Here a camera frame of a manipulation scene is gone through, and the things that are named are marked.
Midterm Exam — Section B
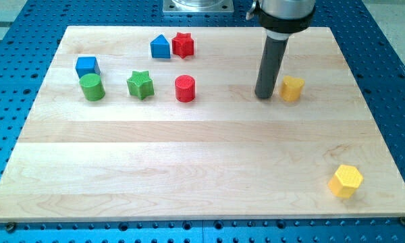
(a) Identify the yellow heart block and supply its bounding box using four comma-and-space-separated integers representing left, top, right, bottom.
279, 76, 305, 102

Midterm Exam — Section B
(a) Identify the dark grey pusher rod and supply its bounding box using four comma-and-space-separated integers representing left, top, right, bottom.
254, 37, 288, 99

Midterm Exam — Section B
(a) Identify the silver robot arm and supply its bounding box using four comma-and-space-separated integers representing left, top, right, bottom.
246, 0, 316, 41

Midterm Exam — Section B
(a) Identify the yellow hexagon block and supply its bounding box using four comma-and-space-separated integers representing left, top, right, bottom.
327, 165, 364, 198

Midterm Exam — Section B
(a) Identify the red cylinder block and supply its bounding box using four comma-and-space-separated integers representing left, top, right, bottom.
174, 75, 196, 103

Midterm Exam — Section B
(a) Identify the light wooden board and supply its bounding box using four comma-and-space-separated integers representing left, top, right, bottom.
0, 26, 405, 223

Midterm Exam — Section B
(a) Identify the green star block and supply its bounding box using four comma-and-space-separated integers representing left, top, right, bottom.
127, 71, 155, 100

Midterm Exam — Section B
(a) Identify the red star block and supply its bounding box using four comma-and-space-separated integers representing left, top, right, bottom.
172, 32, 194, 59

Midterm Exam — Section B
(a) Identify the blue triangle block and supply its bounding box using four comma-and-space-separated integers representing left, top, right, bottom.
150, 34, 171, 59

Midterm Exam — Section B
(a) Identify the green cylinder block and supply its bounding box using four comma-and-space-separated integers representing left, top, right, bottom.
79, 74, 105, 101

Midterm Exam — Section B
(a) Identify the blue cube block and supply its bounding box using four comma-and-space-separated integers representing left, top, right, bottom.
75, 57, 101, 78

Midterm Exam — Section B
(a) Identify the blue perforated table plate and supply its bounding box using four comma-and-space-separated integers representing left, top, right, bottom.
0, 1, 405, 242

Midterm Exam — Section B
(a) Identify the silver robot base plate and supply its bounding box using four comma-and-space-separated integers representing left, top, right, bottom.
162, 0, 234, 15

